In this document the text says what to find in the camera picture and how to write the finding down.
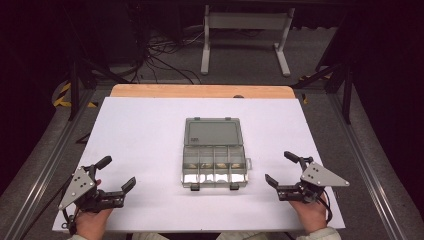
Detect black metal stand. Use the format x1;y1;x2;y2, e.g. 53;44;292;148
289;59;355;125
65;49;132;122

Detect black floor cables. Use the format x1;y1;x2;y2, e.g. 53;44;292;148
132;25;203;85

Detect white metal desk frame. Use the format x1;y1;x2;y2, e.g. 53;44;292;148
200;4;296;78

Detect person's right leg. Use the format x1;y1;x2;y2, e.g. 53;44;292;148
215;231;269;240

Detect person's left hand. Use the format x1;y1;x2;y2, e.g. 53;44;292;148
75;208;113;240

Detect clear plastic compartment box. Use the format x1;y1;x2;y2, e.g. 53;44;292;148
181;116;253;192

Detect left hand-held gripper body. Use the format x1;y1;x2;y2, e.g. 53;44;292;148
58;165;126;213

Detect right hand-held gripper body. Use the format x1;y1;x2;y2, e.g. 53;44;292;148
276;156;350;204

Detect person's right hand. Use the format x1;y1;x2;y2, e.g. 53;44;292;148
289;196;329;234

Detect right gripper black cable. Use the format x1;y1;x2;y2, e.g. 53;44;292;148
320;188;334;225

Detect white board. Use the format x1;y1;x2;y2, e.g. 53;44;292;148
52;96;346;233

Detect person's leg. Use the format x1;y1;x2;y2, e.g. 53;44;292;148
215;231;269;240
132;232;170;240

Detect person's left leg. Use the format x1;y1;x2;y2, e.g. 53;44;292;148
132;232;170;240

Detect aluminium rail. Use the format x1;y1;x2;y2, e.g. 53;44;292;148
3;89;98;240
327;93;407;240

